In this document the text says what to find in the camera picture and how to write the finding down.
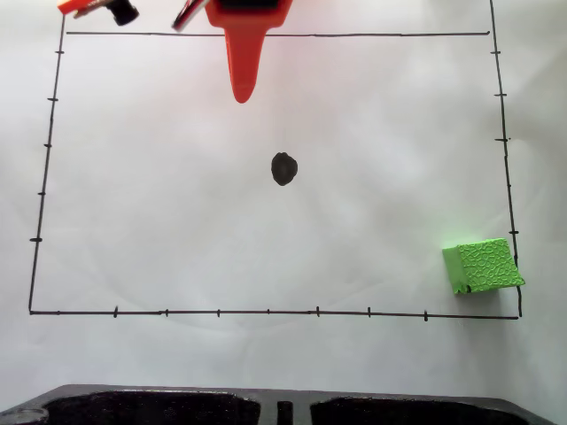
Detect green textured foam block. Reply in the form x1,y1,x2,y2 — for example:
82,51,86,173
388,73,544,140
441,237,526,295

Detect black dot mark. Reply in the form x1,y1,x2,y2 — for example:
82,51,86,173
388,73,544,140
270,151,299,188

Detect black plastic stand base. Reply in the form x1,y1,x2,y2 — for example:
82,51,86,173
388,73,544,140
0,383,567,425

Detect red black white cable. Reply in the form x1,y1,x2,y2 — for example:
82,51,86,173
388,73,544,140
171,0,210,33

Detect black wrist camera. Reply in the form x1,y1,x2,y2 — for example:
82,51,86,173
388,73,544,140
107,0,141,27

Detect orange camera mount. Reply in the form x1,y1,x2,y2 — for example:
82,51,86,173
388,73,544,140
57,0,112,20

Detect white paper sheet, drawn frame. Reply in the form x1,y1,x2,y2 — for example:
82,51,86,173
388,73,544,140
0,0,567,399

